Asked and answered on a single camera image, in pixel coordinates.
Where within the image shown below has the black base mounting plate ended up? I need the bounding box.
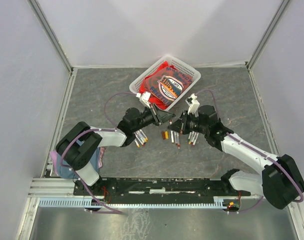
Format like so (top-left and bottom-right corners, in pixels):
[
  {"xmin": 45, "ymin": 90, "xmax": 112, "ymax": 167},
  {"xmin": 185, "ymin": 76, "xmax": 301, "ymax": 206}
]
[{"xmin": 73, "ymin": 177, "xmax": 251, "ymax": 197}]

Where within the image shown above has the pens pile under left arm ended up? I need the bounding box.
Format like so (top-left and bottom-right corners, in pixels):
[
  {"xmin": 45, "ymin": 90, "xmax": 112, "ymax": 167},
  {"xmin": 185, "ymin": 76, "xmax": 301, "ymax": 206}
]
[{"xmin": 135, "ymin": 129, "xmax": 148, "ymax": 146}]

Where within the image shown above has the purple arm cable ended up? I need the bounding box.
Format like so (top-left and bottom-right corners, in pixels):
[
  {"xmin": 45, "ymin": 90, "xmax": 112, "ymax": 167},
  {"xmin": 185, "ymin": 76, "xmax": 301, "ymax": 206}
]
[
  {"xmin": 59, "ymin": 91, "xmax": 142, "ymax": 173},
  {"xmin": 195, "ymin": 88, "xmax": 304, "ymax": 203}
]

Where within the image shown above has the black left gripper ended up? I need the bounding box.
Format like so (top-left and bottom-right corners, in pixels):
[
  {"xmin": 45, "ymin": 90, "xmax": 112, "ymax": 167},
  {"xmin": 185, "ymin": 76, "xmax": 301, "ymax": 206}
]
[{"xmin": 132, "ymin": 102, "xmax": 175, "ymax": 132}]

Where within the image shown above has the white plastic basket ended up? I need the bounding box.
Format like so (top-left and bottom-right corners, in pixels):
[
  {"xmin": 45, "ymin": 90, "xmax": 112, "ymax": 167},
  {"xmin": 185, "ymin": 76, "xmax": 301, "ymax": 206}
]
[{"xmin": 129, "ymin": 55, "xmax": 201, "ymax": 111}]

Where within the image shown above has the red printed cloth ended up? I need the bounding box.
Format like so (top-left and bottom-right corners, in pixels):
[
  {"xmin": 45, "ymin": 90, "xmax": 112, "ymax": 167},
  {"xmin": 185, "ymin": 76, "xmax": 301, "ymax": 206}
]
[{"xmin": 139, "ymin": 61, "xmax": 193, "ymax": 110}]

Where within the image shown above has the blue pink cloth pile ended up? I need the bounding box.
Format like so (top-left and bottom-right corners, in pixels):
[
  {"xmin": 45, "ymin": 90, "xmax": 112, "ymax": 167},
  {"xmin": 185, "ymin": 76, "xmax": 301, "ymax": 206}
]
[{"xmin": 49, "ymin": 147, "xmax": 105, "ymax": 179}]

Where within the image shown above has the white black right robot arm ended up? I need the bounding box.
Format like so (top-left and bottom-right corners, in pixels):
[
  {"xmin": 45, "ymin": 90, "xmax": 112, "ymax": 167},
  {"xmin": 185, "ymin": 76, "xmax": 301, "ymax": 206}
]
[{"xmin": 169, "ymin": 105, "xmax": 304, "ymax": 210}]

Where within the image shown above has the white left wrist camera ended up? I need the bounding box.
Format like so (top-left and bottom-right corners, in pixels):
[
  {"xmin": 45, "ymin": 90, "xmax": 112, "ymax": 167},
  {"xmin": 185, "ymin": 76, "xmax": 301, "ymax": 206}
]
[{"xmin": 136, "ymin": 91, "xmax": 151, "ymax": 108}]

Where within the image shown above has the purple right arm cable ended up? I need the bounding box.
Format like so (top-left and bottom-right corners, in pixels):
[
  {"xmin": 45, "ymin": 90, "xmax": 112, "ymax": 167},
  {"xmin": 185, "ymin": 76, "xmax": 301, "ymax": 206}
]
[{"xmin": 195, "ymin": 88, "xmax": 304, "ymax": 203}]

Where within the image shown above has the white slotted cable duct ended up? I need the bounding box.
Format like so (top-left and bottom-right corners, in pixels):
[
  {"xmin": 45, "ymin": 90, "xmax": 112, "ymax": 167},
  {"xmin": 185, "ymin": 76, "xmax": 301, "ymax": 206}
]
[{"xmin": 38, "ymin": 197, "xmax": 230, "ymax": 209}]

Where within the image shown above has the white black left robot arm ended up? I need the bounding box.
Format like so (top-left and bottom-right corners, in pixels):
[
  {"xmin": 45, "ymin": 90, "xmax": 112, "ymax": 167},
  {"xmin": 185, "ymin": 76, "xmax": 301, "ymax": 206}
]
[{"xmin": 55, "ymin": 104, "xmax": 175, "ymax": 195}]

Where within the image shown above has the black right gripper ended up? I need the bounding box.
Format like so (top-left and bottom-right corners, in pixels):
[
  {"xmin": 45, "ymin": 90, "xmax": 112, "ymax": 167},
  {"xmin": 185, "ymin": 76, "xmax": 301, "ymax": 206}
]
[{"xmin": 168, "ymin": 110, "xmax": 208, "ymax": 135}]

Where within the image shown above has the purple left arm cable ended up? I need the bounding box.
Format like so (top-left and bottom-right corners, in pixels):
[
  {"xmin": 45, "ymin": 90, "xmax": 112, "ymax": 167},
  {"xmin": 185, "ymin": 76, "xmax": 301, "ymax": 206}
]
[{"xmin": 59, "ymin": 91, "xmax": 142, "ymax": 173}]

